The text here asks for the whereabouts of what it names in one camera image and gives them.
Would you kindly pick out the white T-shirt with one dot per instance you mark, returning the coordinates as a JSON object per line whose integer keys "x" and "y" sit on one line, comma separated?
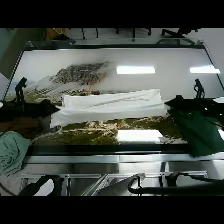
{"x": 110, "y": 106}

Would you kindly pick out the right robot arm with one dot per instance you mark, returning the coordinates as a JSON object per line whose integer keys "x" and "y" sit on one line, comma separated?
{"x": 193, "y": 104}

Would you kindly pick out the dark green T-shirt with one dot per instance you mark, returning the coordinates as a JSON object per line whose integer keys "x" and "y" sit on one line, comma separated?
{"x": 203, "y": 136}

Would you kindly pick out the brown garment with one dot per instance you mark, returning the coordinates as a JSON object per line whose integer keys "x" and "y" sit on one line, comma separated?
{"x": 16, "y": 126}

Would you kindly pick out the pale green garment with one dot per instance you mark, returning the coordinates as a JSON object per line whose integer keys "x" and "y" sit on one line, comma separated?
{"x": 11, "y": 151}

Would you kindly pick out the silver frame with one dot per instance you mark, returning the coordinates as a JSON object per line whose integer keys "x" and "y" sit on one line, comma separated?
{"x": 100, "y": 159}

